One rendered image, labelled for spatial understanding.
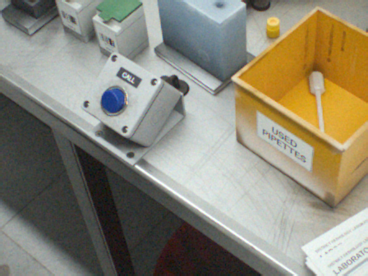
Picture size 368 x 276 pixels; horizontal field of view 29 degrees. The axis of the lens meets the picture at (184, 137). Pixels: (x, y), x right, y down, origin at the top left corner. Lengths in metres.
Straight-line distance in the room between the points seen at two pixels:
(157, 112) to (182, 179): 0.07
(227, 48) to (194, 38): 0.04
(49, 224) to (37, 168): 0.18
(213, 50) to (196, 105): 0.07
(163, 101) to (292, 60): 0.14
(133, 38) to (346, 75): 0.25
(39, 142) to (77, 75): 1.11
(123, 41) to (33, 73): 0.12
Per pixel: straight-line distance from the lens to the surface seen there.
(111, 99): 0.72
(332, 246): 0.68
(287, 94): 0.80
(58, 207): 1.82
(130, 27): 0.83
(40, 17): 0.92
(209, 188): 0.73
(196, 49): 0.81
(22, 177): 1.90
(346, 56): 0.77
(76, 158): 0.95
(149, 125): 0.74
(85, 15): 0.87
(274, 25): 0.85
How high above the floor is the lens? 1.48
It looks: 52 degrees down
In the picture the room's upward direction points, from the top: 7 degrees counter-clockwise
